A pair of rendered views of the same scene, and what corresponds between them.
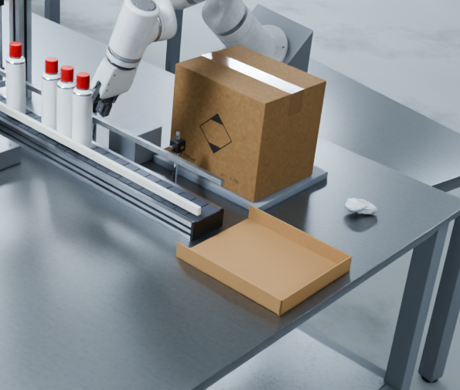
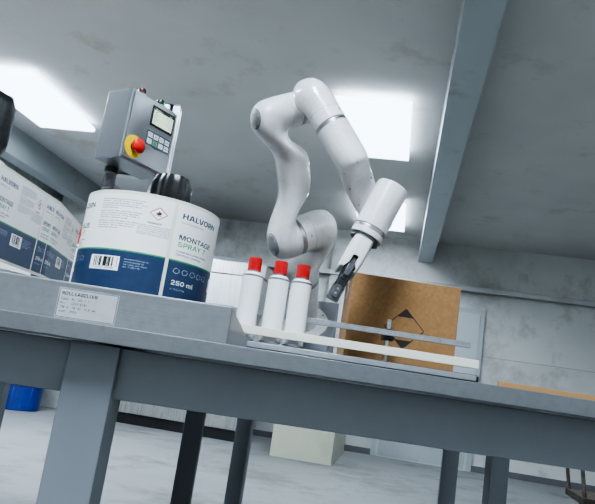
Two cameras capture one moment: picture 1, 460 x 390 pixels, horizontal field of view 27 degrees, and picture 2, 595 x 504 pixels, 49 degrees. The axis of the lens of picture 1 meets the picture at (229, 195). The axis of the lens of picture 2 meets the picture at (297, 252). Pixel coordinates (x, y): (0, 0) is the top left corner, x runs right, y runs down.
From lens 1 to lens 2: 212 cm
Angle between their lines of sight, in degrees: 55
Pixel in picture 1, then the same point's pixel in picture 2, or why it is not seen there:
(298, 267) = not seen: hidden behind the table
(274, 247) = not seen: hidden behind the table
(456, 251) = (449, 487)
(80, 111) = (305, 300)
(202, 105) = (388, 305)
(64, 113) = (281, 307)
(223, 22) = (314, 274)
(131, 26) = (395, 199)
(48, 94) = (255, 292)
